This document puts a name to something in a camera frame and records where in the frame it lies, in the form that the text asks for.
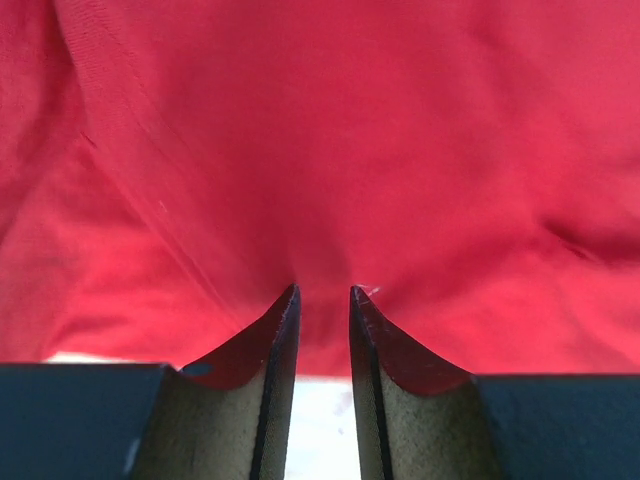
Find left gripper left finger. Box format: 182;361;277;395
130;285;301;479

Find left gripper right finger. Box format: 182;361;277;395
349;286;500;479

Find red t shirt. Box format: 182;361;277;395
1;1;639;376

